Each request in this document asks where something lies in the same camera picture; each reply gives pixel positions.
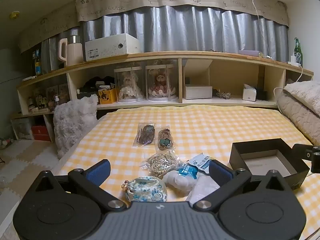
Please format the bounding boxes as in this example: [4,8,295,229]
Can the group of small figurines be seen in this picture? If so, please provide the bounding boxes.
[27,84,69,113]

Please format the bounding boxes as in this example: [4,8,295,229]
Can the domed red bear doll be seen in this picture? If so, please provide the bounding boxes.
[145,64,179,102]

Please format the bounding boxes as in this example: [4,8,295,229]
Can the white plush toy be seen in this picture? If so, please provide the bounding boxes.
[163,170,198,193]

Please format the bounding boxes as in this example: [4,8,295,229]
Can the clear storage bin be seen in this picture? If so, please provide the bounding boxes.
[11,117,34,141]

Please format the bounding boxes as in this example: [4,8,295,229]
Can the quilted brown blanket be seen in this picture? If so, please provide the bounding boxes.
[276,87,320,146]

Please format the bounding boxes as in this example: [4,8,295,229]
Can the purple case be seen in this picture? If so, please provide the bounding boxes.
[238,50,261,57]

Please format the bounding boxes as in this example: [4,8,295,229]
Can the white hanging cable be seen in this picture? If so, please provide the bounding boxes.
[248,0,273,59]

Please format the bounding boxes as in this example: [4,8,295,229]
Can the blue floral embroidered pouch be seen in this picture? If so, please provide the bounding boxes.
[122,176,167,203]

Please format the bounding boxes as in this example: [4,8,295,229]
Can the white charger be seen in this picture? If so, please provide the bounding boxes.
[289,55,302,67]

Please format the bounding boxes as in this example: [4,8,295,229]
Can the bag of dark cord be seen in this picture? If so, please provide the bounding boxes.
[132,122,156,147]

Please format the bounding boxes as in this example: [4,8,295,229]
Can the clear plastic bag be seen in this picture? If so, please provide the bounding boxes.
[186,174,221,203]

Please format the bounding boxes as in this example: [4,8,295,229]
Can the small black box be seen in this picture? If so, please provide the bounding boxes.
[256,88,268,101]

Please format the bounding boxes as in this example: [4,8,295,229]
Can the white tissue box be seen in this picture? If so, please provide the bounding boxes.
[242,83,258,102]

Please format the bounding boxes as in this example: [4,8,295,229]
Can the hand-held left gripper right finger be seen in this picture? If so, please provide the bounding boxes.
[192,159,294,212]

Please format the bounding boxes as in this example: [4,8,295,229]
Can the white furry pillow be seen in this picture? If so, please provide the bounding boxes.
[53,94,99,160]

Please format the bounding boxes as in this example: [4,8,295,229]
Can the bag of beige cords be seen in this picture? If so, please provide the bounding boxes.
[139,152,187,178]

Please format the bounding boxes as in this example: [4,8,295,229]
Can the yellow checked blanket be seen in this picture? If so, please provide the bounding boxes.
[54,104,320,240]

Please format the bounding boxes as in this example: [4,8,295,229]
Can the domed white bear doll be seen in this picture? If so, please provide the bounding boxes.
[114,66,146,103]

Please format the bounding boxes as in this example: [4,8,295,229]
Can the bag of brown cord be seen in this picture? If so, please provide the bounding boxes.
[155,127,176,152]

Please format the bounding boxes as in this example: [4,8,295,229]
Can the black cardboard box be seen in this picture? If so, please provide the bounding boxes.
[229,138,310,190]

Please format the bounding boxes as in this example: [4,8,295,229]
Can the yellow box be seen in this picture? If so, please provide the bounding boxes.
[97,88,118,105]

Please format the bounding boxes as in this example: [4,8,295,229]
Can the white sachet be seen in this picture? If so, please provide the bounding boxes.
[188,153,216,174]

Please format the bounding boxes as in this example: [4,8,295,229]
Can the pink kettle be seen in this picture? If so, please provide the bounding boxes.
[58,38,84,67]

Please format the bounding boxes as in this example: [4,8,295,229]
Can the wooden shelf unit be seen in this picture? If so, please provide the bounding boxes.
[15,51,314,143]

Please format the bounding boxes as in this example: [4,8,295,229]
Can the green glass bottle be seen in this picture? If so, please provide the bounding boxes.
[293,38,303,67]

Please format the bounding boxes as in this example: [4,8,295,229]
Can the rope bundle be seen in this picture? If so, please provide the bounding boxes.
[216,88,232,100]

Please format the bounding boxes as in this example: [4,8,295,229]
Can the white charger cable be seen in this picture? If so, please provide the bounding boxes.
[274,66,304,99]

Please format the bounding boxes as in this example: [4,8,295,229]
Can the dark cloth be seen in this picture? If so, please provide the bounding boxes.
[81,78,116,93]

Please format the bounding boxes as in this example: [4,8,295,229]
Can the large white box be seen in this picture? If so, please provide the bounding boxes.
[85,33,140,62]

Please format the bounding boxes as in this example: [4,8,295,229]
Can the blue packet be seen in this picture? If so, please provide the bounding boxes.
[178,163,201,178]

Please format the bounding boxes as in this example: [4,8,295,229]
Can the silver curtain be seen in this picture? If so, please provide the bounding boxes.
[41,5,290,73]

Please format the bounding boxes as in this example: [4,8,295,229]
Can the red box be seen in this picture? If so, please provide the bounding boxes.
[31,125,52,142]

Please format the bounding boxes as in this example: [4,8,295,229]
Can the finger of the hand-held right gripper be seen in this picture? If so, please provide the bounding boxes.
[292,144,320,173]

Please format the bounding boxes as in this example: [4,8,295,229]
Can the glass bottle with yellow label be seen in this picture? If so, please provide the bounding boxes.
[35,49,43,77]

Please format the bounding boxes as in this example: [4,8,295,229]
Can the small white box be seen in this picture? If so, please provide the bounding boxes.
[184,85,213,99]

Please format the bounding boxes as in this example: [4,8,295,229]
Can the cream fluffy blanket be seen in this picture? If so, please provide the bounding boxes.
[283,80,320,117]

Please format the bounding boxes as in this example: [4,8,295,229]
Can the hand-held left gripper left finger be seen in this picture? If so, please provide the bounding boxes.
[31,159,127,212]

